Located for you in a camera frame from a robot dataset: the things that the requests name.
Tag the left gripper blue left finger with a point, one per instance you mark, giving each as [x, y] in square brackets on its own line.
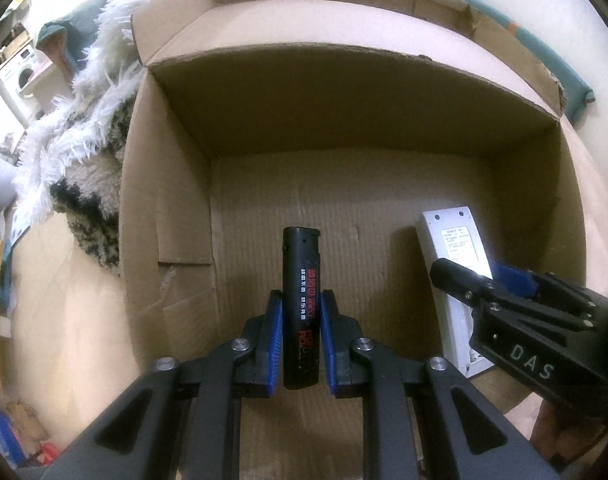
[274, 345]

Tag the teal armchair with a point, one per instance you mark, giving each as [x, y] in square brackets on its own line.
[65, 40]

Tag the black lighter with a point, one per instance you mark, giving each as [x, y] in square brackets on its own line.
[301, 298]

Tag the teal cushion with orange stripe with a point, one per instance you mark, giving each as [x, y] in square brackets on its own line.
[579, 93]

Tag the white remote control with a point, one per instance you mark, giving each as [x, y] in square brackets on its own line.
[452, 234]

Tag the furry black white blanket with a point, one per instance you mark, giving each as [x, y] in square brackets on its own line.
[71, 159]

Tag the right hand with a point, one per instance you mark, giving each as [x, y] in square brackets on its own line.
[574, 445]

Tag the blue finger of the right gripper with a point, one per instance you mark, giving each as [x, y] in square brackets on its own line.
[463, 284]
[517, 282]

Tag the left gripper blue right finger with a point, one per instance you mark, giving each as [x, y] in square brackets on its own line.
[329, 316]

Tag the white washing machine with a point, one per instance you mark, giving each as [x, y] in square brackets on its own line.
[15, 74]

